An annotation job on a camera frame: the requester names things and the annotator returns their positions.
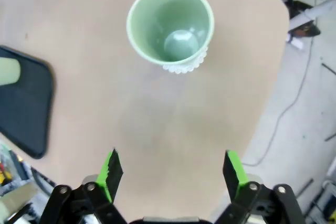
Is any black plastic tray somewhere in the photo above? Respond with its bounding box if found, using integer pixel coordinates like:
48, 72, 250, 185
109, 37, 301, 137
0, 45, 55, 159

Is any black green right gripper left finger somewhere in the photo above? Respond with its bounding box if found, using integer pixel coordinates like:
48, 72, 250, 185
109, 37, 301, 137
39, 147, 127, 224

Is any light green plastic cup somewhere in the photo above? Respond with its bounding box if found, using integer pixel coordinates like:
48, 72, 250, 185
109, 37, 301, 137
125, 0, 215, 67
0, 57, 22, 86

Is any white pole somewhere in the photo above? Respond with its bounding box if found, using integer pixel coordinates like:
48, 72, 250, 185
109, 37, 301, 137
288, 0, 336, 30

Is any white lace coaster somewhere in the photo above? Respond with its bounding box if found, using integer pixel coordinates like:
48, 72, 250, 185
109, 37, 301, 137
162, 47, 209, 74

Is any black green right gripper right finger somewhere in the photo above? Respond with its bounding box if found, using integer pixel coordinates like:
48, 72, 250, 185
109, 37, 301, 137
215, 150, 305, 224

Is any grey floor cable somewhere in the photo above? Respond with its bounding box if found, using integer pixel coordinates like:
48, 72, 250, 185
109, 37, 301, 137
241, 35, 316, 167

